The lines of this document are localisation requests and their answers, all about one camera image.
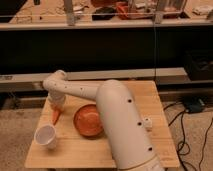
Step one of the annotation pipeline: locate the orange pepper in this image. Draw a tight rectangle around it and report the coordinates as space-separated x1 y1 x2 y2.
52 109 61 125

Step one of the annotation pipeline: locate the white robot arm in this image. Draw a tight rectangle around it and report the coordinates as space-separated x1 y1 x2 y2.
43 70 165 171

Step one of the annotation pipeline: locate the white ceramic cup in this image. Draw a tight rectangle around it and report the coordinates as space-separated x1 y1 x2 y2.
34 124 57 149

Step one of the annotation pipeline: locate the orange bowl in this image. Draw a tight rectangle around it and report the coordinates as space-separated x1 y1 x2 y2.
73 104 103 137

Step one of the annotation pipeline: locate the wooden table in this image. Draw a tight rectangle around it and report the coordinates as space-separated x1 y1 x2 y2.
25 81 180 169

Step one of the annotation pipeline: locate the small white garlic toy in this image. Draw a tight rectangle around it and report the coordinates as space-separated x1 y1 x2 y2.
142 117 153 131

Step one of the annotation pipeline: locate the black power adapter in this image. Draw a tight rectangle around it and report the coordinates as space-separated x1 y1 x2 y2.
183 98 205 113

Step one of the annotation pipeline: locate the black bin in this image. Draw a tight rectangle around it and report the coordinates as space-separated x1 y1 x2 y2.
184 50 213 80

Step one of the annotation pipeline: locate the metal shelf frame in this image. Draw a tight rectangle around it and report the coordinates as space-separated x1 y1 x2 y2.
0 0 213 92

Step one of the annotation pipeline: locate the black cable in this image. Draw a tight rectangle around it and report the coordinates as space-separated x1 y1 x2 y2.
163 101 213 171

